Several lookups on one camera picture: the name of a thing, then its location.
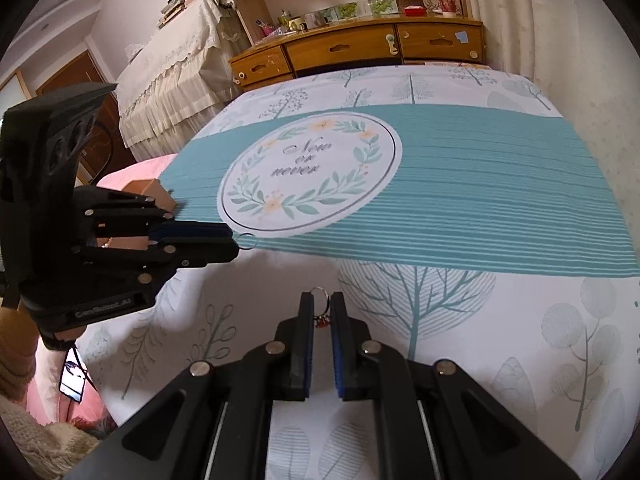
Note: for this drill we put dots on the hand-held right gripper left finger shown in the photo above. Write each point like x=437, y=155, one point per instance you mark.
x=307, y=345

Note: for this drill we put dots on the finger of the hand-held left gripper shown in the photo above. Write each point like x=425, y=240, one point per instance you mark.
x=210, y=252
x=195, y=230

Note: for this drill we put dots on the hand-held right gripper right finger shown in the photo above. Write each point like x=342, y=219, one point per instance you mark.
x=337, y=350

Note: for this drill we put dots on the silver hoop earring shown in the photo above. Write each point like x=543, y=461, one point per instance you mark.
x=255, y=242

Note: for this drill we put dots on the pink jewelry box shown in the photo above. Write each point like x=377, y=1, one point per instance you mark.
x=150, y=192

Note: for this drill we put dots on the person's left forearm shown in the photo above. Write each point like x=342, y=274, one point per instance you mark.
x=17, y=360

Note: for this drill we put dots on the floral sliding door wardrobe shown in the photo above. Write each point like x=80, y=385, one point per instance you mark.
x=12, y=92

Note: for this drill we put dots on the brown wooden door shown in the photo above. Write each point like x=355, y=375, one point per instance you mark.
x=75, y=70

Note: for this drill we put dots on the lace covered furniture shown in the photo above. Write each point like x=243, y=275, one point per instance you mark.
x=170, y=75

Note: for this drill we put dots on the smartphone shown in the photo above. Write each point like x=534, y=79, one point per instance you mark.
x=72, y=375

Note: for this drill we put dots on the tree print teal tablecloth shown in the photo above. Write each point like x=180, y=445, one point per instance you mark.
x=450, y=185

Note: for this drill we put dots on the yellow green mug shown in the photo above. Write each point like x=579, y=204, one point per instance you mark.
x=295, y=22

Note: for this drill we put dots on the wooden desk with drawers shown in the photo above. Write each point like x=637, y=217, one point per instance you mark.
x=340, y=47

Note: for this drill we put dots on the green picture card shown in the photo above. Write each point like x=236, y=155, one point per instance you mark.
x=348, y=10
x=382, y=6
x=327, y=13

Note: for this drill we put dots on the small red box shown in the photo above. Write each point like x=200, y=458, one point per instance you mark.
x=414, y=10

